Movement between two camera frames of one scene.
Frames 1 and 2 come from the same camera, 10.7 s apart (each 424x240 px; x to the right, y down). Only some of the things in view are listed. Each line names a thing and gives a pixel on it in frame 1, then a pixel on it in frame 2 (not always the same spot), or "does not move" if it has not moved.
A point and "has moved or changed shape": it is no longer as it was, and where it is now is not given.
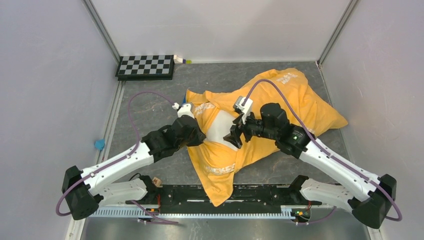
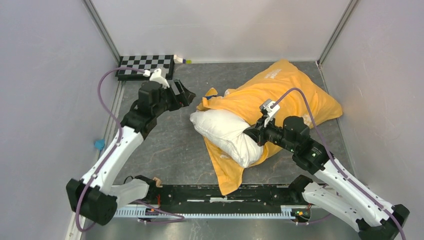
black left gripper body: x=194 y=139 to x=168 y=102
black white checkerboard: x=145 y=68 does not move
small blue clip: x=99 y=144 does not move
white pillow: x=220 y=127 has moved or changed shape
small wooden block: x=157 y=182 does not move
